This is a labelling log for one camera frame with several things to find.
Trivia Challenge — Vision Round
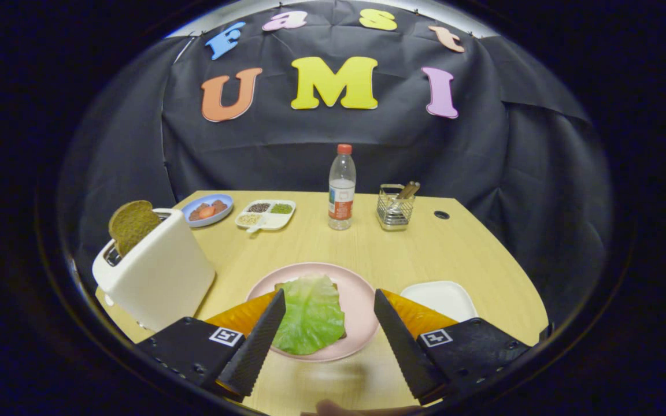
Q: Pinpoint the green lettuce leaf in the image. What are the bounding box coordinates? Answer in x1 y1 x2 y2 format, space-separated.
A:
272 274 346 356

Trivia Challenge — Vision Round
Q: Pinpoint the white toaster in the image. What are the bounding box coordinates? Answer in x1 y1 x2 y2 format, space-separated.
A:
92 208 217 333

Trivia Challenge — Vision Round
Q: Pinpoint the white divided grain tray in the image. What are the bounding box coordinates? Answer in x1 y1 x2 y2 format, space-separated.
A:
235 199 297 234

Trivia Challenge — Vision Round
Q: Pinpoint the black backdrop cloth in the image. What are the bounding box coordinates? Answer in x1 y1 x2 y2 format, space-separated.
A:
55 0 614 330

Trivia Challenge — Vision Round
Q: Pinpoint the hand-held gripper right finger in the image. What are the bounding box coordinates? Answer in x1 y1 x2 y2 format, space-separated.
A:
373 288 533 406

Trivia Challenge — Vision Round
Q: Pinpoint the pink plate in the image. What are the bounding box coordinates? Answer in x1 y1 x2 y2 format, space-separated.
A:
246 262 381 363

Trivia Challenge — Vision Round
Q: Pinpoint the metal wire utensil holder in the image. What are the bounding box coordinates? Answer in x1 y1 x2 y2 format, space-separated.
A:
376 183 416 232

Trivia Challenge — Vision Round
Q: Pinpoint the clear water bottle red cap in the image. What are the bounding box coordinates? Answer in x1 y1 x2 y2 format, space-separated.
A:
328 144 357 231

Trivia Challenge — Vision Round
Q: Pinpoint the blue plate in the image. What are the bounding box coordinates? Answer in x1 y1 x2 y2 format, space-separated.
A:
182 194 234 228

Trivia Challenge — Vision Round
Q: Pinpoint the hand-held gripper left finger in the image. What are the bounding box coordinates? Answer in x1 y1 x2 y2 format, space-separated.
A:
134 288 287 404

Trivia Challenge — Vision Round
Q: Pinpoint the brown toast slice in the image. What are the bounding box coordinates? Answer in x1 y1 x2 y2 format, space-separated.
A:
108 200 162 258

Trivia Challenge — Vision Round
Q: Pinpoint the white square plate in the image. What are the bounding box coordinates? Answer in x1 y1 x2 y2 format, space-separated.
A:
400 281 479 324

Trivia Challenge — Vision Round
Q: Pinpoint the brown bread slice with ham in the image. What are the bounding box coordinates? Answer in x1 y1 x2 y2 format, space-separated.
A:
273 281 349 340

